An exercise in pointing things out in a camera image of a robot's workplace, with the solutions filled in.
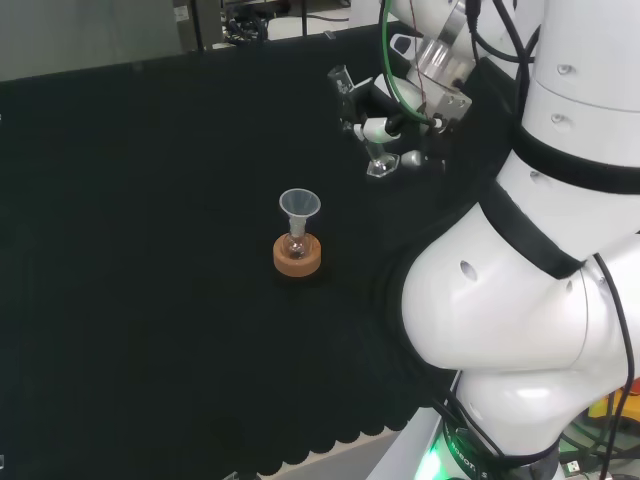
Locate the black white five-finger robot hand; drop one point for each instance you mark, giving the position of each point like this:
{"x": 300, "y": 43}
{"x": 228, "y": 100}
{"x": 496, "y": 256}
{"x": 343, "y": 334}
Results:
{"x": 445, "y": 106}

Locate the clear glass graduated cylinder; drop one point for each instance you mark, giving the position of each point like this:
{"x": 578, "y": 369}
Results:
{"x": 345, "y": 87}

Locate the clear glass round-bottom flask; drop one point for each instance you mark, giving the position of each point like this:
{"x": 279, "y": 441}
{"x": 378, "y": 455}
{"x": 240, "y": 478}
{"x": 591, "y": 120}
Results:
{"x": 296, "y": 246}

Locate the clear plastic funnel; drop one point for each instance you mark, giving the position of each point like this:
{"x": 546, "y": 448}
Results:
{"x": 300, "y": 202}

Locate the black bench cloth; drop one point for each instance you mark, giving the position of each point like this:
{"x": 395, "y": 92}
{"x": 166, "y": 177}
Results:
{"x": 150, "y": 250}

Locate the yellow stop button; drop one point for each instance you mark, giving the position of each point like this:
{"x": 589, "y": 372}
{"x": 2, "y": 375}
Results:
{"x": 612, "y": 400}

